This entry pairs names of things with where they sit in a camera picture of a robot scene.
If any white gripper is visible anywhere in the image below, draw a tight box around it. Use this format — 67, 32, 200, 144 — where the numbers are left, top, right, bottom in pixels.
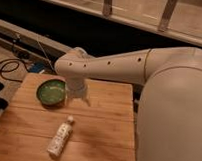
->
65, 78, 91, 107

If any white plastic bottle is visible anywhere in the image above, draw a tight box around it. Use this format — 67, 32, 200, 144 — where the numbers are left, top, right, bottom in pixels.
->
47, 116, 74, 157

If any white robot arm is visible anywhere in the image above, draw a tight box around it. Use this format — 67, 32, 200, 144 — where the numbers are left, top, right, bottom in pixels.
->
55, 47, 202, 161

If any green ceramic bowl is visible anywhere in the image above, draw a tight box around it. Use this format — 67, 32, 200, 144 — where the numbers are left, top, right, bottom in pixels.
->
36, 79, 66, 106

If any blue object on floor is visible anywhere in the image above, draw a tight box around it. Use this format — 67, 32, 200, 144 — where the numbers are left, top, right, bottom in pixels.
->
29, 63, 45, 73

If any black coiled cable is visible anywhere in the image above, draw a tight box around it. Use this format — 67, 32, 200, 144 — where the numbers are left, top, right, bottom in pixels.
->
0, 57, 33, 84

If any wooden railing frame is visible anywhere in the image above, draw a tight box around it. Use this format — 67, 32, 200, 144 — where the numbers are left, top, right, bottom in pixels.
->
40, 0, 202, 47

